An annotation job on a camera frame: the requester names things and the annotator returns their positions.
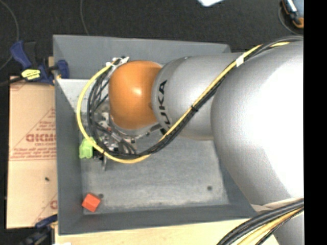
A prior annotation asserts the grey metal bin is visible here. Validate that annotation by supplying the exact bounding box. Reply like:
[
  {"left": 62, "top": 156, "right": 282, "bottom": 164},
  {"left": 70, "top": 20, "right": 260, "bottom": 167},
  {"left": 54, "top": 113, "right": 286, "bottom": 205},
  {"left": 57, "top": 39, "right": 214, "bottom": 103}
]
[{"left": 52, "top": 34, "right": 257, "bottom": 235}]

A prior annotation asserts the orange-red cube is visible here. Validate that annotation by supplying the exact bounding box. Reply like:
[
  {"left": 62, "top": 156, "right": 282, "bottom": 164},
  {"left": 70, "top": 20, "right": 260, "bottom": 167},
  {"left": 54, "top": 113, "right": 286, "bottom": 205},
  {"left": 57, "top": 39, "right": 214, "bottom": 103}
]
[{"left": 81, "top": 193, "right": 102, "bottom": 213}]

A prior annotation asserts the brown cardboard board red print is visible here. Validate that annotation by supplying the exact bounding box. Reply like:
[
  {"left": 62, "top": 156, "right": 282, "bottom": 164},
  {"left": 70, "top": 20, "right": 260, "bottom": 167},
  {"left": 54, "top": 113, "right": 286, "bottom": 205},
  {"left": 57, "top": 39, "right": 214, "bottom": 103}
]
[{"left": 6, "top": 76, "right": 59, "bottom": 230}]

